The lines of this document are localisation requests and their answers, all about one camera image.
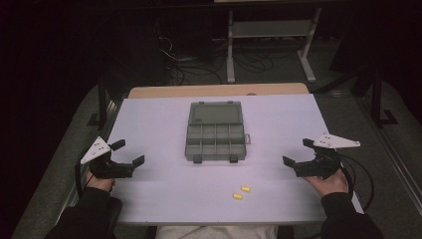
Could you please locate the wooden table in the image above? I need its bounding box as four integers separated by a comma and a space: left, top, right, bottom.
127, 82, 311, 100

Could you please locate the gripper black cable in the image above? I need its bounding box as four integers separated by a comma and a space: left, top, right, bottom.
333, 152, 375, 212
74, 150, 96, 199

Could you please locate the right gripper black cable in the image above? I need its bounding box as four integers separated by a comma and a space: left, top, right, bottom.
333, 152, 375, 212

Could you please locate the white metal table frame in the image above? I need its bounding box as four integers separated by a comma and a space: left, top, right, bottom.
226, 7, 323, 85

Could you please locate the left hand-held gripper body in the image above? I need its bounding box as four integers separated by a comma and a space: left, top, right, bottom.
80, 136, 134, 180

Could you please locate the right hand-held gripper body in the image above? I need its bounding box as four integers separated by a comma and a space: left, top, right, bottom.
293, 132, 361, 180

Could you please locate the person's right hand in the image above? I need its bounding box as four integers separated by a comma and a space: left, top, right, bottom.
303, 168, 349, 198

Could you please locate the grey clear compartment box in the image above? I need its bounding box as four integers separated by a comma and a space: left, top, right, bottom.
184, 101, 252, 164

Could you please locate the black metal stand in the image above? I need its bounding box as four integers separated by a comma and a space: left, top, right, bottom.
350, 65, 399, 129
87, 75, 111, 131

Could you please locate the person's left hand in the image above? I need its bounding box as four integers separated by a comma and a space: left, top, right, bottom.
86, 170, 116, 193

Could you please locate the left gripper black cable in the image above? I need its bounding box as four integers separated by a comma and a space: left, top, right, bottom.
74, 150, 96, 199

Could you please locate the bundle of floor cables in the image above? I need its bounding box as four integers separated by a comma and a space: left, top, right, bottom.
154, 33, 300, 87

